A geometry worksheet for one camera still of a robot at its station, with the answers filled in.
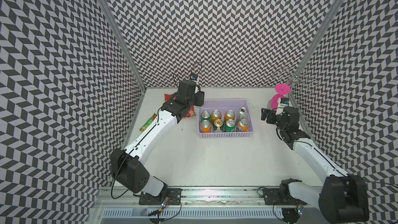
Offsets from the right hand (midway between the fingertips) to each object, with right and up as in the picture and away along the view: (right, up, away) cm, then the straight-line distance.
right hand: (269, 112), depth 85 cm
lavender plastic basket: (-23, +3, +20) cm, 30 cm away
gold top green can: (-28, -8, +4) cm, 30 cm away
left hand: (-39, +10, -6) cm, 41 cm away
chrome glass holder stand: (+14, +20, -3) cm, 24 cm away
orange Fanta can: (-14, -8, +4) cm, 17 cm away
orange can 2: (-21, -2, +8) cm, 23 cm away
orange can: (-29, -2, +9) cm, 31 cm away
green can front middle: (-21, -8, +4) cm, 23 cm away
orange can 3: (-36, -8, +2) cm, 37 cm away
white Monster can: (-14, -1, +4) cm, 15 cm away
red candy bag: (-46, -2, +17) cm, 49 cm away
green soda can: (-36, -2, +5) cm, 36 cm away
